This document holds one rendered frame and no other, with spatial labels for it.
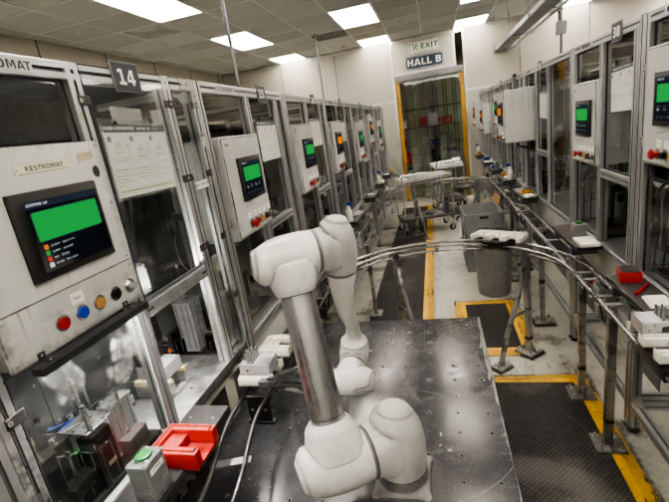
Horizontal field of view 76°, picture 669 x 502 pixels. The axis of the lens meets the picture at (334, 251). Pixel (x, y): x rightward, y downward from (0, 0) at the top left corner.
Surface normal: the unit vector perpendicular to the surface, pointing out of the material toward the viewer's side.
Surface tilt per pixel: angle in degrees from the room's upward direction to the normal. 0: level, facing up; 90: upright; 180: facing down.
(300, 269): 80
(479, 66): 90
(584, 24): 90
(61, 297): 90
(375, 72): 90
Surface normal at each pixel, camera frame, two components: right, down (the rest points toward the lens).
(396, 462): 0.29, 0.23
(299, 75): -0.22, 0.29
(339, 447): 0.30, -0.14
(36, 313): 0.97, -0.08
